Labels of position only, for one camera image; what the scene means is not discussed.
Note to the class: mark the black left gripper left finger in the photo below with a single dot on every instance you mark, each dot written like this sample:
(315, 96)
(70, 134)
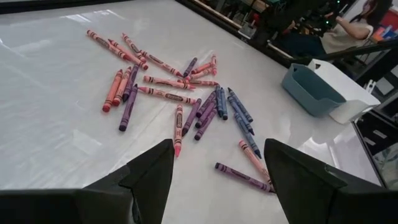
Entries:
(152, 174)

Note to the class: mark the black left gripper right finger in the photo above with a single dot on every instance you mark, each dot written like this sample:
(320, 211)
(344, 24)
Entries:
(301, 186)

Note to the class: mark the pile of crayons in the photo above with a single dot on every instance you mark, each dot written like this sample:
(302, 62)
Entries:
(199, 82)

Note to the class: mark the red crayon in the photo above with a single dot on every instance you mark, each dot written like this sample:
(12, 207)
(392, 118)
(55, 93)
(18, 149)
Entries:
(122, 86)
(112, 91)

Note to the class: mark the dark blue plastic tray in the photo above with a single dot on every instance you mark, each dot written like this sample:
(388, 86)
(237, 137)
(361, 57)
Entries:
(311, 93)

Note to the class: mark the white plastic tray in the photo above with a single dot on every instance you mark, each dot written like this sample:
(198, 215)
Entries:
(351, 93)

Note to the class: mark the person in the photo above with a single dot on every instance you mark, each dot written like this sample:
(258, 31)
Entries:
(339, 39)

